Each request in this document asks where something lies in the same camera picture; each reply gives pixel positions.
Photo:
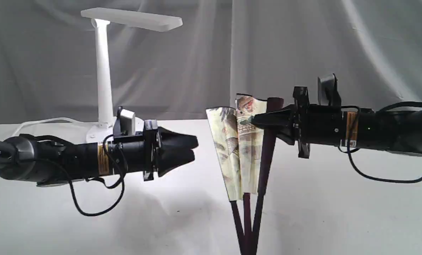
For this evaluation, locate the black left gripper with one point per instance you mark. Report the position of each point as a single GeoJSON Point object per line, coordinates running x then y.
{"type": "Point", "coordinates": [140, 153]}

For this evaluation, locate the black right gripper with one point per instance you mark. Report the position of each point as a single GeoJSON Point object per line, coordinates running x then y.
{"type": "Point", "coordinates": [309, 123]}

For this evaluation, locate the painted paper folding fan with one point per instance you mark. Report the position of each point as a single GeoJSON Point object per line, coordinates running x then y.
{"type": "Point", "coordinates": [244, 155]}

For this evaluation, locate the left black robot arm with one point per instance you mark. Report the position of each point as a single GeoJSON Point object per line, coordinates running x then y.
{"type": "Point", "coordinates": [51, 161]}

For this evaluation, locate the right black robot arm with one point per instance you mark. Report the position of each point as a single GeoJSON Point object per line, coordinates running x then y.
{"type": "Point", "coordinates": [396, 128]}

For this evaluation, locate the white desk lamp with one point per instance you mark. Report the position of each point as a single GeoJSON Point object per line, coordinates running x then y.
{"type": "Point", "coordinates": [100, 19]}

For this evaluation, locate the grey backdrop curtain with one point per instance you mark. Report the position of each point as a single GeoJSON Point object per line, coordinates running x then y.
{"type": "Point", "coordinates": [224, 47]}

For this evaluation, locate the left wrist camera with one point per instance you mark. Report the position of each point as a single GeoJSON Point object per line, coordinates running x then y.
{"type": "Point", "coordinates": [125, 124]}

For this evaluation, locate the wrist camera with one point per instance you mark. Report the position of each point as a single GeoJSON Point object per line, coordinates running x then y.
{"type": "Point", "coordinates": [328, 88]}
{"type": "Point", "coordinates": [125, 124]}

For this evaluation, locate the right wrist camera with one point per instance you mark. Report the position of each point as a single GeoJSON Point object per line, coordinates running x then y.
{"type": "Point", "coordinates": [328, 88]}

